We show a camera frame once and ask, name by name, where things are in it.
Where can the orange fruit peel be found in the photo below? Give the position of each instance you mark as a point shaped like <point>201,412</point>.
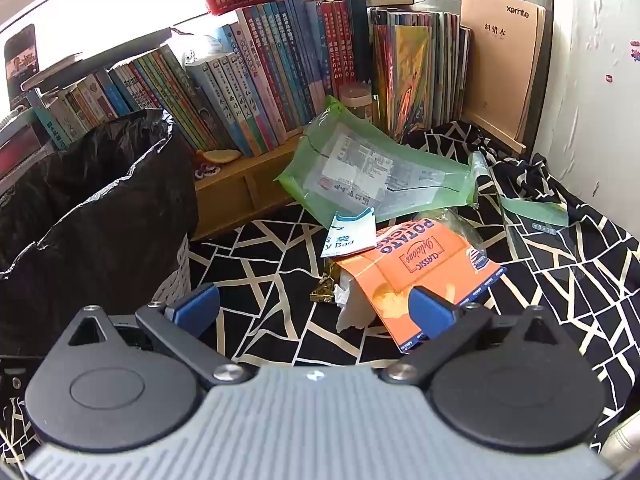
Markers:
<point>222,156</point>

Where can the row of upright books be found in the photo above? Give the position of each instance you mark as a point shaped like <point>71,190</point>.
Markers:
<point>260,60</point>

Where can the black trash bag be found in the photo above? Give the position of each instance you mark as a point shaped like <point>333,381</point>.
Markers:
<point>100,210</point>

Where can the row of thin picture books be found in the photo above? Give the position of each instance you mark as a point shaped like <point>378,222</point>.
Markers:
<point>410,70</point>

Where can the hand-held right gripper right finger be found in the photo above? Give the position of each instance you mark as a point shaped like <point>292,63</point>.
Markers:
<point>430,310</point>

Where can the green plastic mailer bag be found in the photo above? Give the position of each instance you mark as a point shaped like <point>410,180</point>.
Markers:
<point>325,160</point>

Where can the green plastic strip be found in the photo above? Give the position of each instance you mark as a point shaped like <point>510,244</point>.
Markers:
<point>535,212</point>

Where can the gold foil wrapper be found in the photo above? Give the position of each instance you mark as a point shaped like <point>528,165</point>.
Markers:
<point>325,287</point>

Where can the wooden easel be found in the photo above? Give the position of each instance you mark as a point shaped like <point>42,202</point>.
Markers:
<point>500,135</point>

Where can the white plastic object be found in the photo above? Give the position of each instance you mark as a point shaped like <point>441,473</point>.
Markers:
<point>625,445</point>

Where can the dark thin book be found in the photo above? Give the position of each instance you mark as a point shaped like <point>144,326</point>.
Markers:
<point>390,1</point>

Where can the clear jar with lid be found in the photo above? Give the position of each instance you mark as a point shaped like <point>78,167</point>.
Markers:
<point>356,102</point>

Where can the white and blue paper bag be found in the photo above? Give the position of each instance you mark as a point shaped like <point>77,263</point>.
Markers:
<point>350,235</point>

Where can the large clear plastic bag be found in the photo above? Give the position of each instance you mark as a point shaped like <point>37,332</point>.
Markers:
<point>460,232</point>

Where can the white paperback book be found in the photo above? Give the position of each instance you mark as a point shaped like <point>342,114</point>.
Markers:
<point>50,72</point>

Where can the black smartphone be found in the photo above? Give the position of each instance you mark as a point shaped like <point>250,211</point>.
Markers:
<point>21,60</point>

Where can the black and white patterned cloth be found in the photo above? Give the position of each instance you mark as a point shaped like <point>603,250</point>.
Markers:
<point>550,310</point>

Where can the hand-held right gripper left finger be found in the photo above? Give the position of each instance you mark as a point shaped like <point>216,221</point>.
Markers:
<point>195,307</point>

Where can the dark hardcover book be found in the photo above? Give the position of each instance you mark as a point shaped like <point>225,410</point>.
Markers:
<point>150,45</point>

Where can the wooden desktop bookshelf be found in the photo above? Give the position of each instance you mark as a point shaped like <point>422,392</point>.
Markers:
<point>235,190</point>

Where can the orange snack box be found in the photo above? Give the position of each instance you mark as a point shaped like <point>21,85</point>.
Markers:
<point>400,265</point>

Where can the red and white knit toy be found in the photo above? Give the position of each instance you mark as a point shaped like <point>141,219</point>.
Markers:
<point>205,169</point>

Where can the brown kraft notebook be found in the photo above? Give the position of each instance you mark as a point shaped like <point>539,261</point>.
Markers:
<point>500,60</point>

